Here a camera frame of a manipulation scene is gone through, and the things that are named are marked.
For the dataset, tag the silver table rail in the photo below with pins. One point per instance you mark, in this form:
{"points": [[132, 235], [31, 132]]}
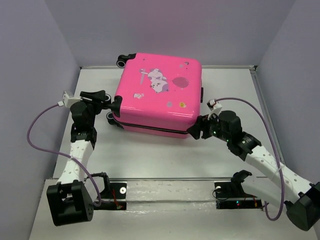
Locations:
{"points": [[170, 179]]}

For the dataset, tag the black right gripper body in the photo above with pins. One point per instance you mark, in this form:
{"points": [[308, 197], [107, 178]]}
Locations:
{"points": [[212, 127]]}

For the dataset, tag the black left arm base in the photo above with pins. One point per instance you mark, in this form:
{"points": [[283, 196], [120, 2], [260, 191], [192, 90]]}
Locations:
{"points": [[115, 198]]}

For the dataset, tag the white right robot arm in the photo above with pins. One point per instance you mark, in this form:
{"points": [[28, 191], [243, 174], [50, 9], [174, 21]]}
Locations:
{"points": [[300, 196]]}

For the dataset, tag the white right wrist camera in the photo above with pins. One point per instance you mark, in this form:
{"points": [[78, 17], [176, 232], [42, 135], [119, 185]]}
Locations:
{"points": [[215, 108]]}

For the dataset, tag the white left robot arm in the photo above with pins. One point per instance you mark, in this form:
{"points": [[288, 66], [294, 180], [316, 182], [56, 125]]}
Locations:
{"points": [[77, 192]]}

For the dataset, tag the pink hard-shell suitcase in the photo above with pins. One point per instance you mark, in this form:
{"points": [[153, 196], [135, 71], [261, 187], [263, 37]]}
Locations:
{"points": [[161, 94]]}

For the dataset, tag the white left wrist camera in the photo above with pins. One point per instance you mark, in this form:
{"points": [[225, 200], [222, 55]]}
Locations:
{"points": [[68, 99]]}

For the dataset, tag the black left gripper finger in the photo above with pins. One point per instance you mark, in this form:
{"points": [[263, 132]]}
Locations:
{"points": [[114, 105], [97, 95]]}

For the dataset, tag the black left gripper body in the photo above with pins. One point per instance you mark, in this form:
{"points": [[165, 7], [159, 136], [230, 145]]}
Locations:
{"points": [[94, 108]]}

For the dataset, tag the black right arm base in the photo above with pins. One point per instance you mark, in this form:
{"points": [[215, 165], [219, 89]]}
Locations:
{"points": [[229, 195]]}

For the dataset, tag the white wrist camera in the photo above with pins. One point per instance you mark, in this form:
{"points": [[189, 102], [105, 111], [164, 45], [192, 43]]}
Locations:
{"points": [[215, 108], [68, 99]]}

